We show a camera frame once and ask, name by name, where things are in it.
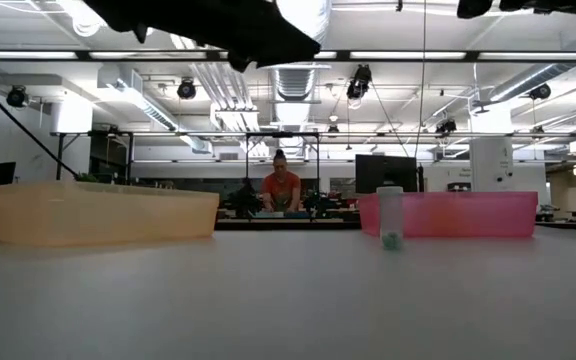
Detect black workstation frame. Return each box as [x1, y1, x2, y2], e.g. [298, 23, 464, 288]
[244, 131, 321, 222]

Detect orange translucent plastic bin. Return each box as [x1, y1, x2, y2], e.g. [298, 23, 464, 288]
[0, 180, 221, 247]

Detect pink translucent plastic bin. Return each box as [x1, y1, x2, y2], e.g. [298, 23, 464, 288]
[358, 190, 539, 239]

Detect silver ventilation duct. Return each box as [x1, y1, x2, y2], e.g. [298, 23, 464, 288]
[267, 0, 333, 104]

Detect black metal table frame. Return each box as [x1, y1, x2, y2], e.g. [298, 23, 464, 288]
[0, 48, 576, 180]

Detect grey table mat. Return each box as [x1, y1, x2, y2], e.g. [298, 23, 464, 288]
[0, 227, 576, 360]

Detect clear bottle with green pills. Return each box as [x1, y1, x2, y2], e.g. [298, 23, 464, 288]
[376, 185, 405, 252]

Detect person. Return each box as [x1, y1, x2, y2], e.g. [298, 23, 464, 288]
[260, 148, 303, 214]

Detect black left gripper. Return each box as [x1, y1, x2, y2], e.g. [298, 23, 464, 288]
[81, 0, 322, 74]

